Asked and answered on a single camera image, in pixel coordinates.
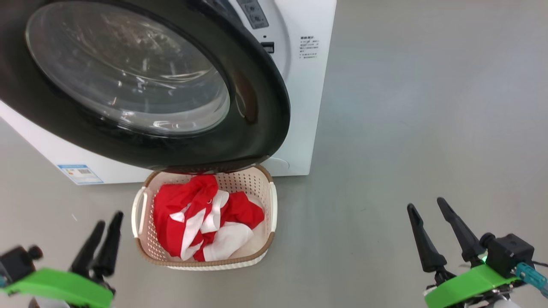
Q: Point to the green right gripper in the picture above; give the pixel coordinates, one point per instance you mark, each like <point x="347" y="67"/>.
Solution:
<point x="466" y="286"/>

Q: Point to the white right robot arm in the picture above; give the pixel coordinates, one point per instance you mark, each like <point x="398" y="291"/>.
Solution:
<point x="507" y="303"/>

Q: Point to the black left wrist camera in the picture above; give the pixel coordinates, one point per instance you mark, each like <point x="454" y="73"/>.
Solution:
<point x="17" y="263"/>

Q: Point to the white washing machine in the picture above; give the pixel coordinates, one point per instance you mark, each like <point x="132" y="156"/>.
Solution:
<point x="295" y="107"/>

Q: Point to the blue energy label sticker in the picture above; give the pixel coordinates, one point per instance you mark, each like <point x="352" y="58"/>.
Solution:
<point x="80" y="174"/>

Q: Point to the red garment with white stripes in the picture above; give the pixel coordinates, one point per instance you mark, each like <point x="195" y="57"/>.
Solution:
<point x="180" y="205"/>

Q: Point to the grey control button panel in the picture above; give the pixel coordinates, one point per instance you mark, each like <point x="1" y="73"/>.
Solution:
<point x="253" y="13"/>

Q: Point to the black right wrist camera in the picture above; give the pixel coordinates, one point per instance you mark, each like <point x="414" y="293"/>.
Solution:
<point x="509" y="254"/>

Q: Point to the cream perforated laundry basket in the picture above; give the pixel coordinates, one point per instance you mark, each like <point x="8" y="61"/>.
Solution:
<point x="261" y="184"/>

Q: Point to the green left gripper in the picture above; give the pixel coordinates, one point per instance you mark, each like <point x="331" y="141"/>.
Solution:
<point x="64" y="286"/>

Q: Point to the black door latch slot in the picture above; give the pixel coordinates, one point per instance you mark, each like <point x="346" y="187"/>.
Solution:
<point x="268" y="47"/>

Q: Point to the printed text sticker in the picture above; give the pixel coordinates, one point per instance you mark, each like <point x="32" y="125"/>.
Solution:
<point x="309" y="47"/>

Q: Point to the black round washing machine door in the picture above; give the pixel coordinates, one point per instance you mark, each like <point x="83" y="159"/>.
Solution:
<point x="252" y="107"/>

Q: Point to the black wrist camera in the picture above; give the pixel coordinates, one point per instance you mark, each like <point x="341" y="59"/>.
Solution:
<point x="509" y="254"/>
<point x="17" y="263"/>

